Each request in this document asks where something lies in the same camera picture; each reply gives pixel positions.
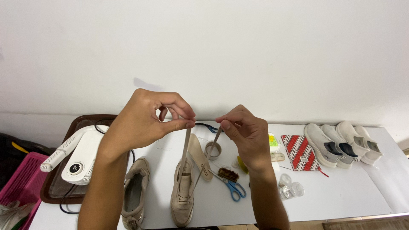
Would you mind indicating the person's left hand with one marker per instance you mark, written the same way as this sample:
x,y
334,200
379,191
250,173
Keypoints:
x,y
137,124

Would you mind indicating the person's right hand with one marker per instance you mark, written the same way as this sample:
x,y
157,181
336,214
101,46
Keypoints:
x,y
252,140

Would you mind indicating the beige shoelace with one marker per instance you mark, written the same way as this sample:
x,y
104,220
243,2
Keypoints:
x,y
186,143

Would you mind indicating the white packet with green print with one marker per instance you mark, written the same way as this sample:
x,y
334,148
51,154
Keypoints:
x,y
273,142

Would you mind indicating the yellow green cloth piece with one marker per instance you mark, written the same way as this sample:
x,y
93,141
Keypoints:
x,y
242,166

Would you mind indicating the roll of tape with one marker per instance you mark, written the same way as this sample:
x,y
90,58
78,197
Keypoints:
x,y
213,150

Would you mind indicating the brown bristle brush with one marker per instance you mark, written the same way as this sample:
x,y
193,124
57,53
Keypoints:
x,y
228,174

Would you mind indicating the blue and black tool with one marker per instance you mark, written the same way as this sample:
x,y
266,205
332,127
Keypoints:
x,y
209,127

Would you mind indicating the red patterned notebook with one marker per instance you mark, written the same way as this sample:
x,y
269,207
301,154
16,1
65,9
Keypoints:
x,y
300,152

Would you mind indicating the beige shoe insole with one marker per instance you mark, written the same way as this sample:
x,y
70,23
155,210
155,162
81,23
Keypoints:
x,y
198,156

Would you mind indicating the clear plastic containers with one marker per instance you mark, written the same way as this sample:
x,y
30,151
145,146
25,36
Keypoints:
x,y
291,190

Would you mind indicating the white shoe dryer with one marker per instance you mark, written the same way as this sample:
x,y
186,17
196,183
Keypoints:
x,y
81,156

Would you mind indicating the white slip-on sneaker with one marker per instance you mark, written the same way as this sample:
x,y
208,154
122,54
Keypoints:
x,y
353,137
372,143
342,143
319,145

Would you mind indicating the beige unlaced sneaker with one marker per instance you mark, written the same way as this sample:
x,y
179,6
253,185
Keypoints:
x,y
135,195

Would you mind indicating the beige laced sneaker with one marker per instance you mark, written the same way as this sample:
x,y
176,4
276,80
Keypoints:
x,y
182,204

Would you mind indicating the brown plastic tray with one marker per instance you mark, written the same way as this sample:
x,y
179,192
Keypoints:
x,y
56,188

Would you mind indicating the black bag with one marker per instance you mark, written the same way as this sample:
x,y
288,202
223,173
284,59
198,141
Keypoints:
x,y
12,150

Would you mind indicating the pink plastic basket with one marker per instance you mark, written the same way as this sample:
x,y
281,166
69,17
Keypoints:
x,y
22,182

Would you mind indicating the crumpled plastic bag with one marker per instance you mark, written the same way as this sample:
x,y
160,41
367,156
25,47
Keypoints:
x,y
12,215

